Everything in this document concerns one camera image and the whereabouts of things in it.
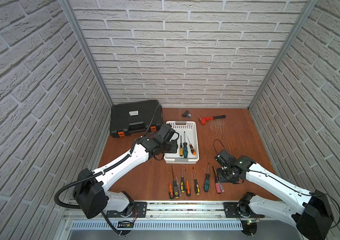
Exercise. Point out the yellow handle screwdriver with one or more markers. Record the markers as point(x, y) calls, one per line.
point(181, 148)

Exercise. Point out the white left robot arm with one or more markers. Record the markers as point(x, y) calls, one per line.
point(90, 192)

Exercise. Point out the black plastic tool case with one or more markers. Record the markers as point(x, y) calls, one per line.
point(130, 118)

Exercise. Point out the small silver screwdriver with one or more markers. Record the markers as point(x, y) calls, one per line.
point(179, 186)

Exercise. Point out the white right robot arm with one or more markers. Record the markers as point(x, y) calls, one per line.
point(309, 212)

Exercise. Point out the white plastic bin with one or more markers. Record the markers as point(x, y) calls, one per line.
point(190, 128)

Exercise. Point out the red pipe wrench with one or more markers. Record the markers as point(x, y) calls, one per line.
point(204, 120)

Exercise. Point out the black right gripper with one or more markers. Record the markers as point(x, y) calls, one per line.
point(221, 179)

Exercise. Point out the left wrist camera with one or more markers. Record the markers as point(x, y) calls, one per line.
point(165, 134)

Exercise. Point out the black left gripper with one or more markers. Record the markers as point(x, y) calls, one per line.
point(175, 140)

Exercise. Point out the small black tool part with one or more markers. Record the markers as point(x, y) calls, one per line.
point(187, 114)

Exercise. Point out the green black screwdriver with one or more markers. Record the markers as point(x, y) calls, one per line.
point(185, 147)

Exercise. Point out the green handle screwdriver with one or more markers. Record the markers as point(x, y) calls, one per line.
point(207, 180)

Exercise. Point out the pink handle screwdriver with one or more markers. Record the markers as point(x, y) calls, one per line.
point(217, 185)

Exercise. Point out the orange handle screwdriver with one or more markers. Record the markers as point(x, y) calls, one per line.
point(188, 189)

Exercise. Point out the aluminium mounting rail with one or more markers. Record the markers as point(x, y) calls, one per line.
point(205, 210)

